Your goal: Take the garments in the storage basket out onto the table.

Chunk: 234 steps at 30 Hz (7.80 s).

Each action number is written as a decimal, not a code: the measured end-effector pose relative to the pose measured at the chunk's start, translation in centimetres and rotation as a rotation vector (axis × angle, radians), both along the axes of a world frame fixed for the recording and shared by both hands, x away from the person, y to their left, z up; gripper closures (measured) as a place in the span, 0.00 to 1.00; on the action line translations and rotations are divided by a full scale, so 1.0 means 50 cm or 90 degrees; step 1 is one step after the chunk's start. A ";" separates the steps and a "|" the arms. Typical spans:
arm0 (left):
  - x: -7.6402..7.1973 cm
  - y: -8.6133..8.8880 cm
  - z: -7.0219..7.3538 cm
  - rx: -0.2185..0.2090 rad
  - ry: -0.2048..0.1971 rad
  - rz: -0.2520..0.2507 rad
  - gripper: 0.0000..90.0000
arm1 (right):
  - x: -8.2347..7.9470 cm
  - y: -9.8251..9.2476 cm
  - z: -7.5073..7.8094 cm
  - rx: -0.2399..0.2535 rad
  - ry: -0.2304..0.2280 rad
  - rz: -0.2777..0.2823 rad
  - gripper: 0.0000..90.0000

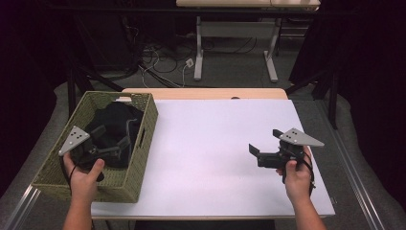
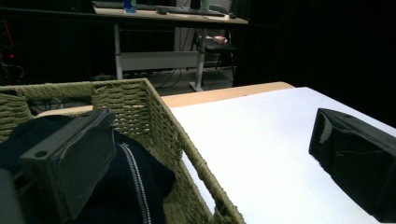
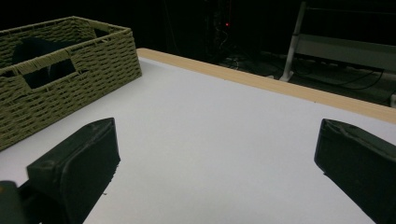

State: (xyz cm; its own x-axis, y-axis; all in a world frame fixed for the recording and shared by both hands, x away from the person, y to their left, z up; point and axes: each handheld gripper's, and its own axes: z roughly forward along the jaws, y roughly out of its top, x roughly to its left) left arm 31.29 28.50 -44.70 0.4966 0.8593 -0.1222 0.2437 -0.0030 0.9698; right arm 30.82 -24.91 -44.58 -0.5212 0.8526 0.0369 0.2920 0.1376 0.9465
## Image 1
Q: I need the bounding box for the white table mat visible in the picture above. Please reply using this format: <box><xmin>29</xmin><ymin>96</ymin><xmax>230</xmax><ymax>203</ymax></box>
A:
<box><xmin>90</xmin><ymin>99</ymin><xmax>336</xmax><ymax>219</ymax></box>

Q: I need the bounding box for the white floor cable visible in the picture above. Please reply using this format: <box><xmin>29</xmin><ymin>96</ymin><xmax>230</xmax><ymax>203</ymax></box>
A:
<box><xmin>181</xmin><ymin>63</ymin><xmax>190</xmax><ymax>88</ymax></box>

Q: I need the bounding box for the green woven basket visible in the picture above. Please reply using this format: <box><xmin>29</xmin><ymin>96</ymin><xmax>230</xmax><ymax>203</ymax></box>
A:
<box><xmin>31</xmin><ymin>90</ymin><xmax>159</xmax><ymax>204</ymax></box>

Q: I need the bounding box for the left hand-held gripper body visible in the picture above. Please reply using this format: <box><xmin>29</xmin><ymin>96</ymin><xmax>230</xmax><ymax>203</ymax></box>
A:
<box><xmin>57</xmin><ymin>126</ymin><xmax>106</xmax><ymax>182</ymax></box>

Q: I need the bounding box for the black cloth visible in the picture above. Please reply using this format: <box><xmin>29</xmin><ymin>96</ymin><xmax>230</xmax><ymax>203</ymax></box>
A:
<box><xmin>83</xmin><ymin>101</ymin><xmax>146</xmax><ymax>170</ymax></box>

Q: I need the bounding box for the aluminium rail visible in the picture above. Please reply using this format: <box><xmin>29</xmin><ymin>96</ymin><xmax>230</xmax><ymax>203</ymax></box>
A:
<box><xmin>2</xmin><ymin>185</ymin><xmax>42</xmax><ymax>230</ymax></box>
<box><xmin>320</xmin><ymin>104</ymin><xmax>386</xmax><ymax>230</ymax></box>

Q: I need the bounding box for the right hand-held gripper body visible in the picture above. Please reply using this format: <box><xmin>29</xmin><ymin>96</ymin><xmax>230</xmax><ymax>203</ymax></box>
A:
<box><xmin>257</xmin><ymin>127</ymin><xmax>326</xmax><ymax>185</ymax></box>

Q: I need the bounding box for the person's right hand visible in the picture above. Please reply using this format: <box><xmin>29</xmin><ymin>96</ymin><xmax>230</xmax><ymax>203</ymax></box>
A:
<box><xmin>276</xmin><ymin>146</ymin><xmax>315</xmax><ymax>205</ymax></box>

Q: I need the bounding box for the tangle of black floor cables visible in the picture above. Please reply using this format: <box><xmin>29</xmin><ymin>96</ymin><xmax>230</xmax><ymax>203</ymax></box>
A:
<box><xmin>125</xmin><ymin>23</ymin><xmax>195</xmax><ymax>89</ymax></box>

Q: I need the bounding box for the black metal stand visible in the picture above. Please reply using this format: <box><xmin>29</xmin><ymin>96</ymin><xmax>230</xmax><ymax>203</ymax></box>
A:
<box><xmin>284</xmin><ymin>63</ymin><xmax>340</xmax><ymax>130</ymax></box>
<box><xmin>65</xmin><ymin>18</ymin><xmax>125</xmax><ymax>118</ymax></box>

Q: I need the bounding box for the person's left hand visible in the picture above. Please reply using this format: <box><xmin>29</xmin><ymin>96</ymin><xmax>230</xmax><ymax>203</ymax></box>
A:
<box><xmin>62</xmin><ymin>152</ymin><xmax>105</xmax><ymax>205</ymax></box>

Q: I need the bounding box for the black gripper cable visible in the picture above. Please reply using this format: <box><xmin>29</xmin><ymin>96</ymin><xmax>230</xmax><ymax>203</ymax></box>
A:
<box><xmin>296</xmin><ymin>149</ymin><xmax>318</xmax><ymax>196</ymax></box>
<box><xmin>59</xmin><ymin>155</ymin><xmax>79</xmax><ymax>193</ymax></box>

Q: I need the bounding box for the white-legged desk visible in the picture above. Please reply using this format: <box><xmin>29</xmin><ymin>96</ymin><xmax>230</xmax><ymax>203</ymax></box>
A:
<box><xmin>175</xmin><ymin>0</ymin><xmax>321</xmax><ymax>83</ymax></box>

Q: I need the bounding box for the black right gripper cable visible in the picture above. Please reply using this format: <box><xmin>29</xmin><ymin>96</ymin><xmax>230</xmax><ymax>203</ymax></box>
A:
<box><xmin>296</xmin><ymin>149</ymin><xmax>318</xmax><ymax>196</ymax></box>

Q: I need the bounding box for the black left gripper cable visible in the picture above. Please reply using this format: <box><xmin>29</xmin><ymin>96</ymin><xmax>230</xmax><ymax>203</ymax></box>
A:
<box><xmin>59</xmin><ymin>155</ymin><xmax>79</xmax><ymax>193</ymax></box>

